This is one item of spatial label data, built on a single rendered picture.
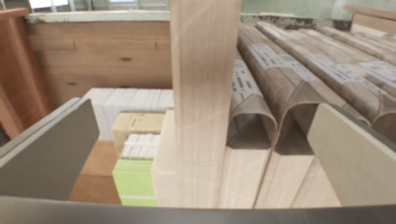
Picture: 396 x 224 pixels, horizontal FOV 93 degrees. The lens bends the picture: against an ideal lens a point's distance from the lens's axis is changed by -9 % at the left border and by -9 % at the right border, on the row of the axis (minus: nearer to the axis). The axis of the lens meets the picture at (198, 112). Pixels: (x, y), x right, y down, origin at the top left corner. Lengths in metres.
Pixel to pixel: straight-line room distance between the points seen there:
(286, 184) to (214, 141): 0.09
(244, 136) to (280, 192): 0.07
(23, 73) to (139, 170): 1.16
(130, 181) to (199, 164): 0.68
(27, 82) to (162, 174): 1.25
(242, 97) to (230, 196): 0.11
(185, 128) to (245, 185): 0.10
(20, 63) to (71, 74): 0.35
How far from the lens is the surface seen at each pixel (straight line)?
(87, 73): 1.77
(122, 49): 1.59
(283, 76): 0.22
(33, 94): 1.78
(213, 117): 0.16
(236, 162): 0.20
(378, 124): 0.28
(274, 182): 0.22
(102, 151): 2.18
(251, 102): 0.19
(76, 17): 1.61
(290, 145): 0.21
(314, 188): 0.25
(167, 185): 0.83
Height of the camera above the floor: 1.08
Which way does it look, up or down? level
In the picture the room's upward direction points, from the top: 89 degrees counter-clockwise
